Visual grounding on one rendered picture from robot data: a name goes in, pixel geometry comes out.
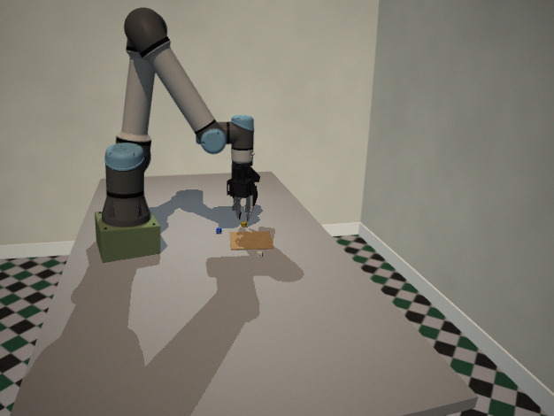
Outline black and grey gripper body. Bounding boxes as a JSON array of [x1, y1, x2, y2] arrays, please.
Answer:
[[227, 160, 255, 198]]

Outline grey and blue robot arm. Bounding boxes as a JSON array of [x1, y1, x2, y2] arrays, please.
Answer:
[[102, 8, 255, 227]]

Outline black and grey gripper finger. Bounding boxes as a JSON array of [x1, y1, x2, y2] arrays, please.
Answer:
[[244, 186, 258, 221], [232, 196, 242, 220]]

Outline tan square mat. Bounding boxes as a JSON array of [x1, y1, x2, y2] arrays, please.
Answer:
[[229, 231, 274, 250]]

